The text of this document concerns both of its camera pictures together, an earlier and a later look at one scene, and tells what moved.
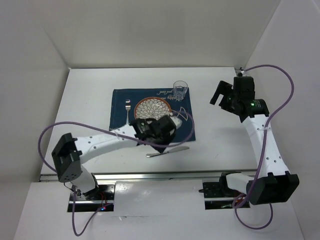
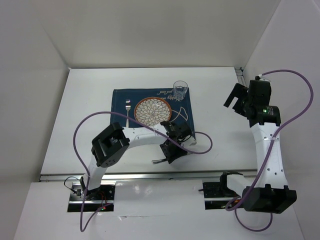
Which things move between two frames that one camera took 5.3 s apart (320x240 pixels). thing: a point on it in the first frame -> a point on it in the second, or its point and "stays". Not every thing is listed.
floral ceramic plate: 151,108 stays
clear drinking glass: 180,87 stays
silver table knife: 176,149 -> 158,161
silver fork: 128,106 stays
